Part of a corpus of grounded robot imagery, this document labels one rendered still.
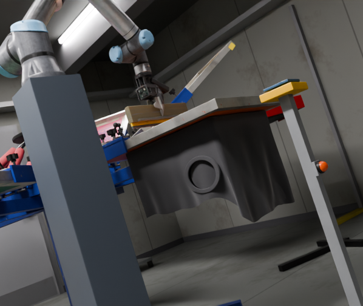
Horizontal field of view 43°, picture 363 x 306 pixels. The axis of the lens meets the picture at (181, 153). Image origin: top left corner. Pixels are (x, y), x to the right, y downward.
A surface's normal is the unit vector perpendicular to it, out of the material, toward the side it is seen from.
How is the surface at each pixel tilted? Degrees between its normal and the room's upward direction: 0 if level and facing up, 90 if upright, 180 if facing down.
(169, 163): 92
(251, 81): 90
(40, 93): 90
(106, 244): 90
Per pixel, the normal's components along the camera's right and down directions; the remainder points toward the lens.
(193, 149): -0.59, 0.15
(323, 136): -0.74, 0.19
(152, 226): 0.59, -0.26
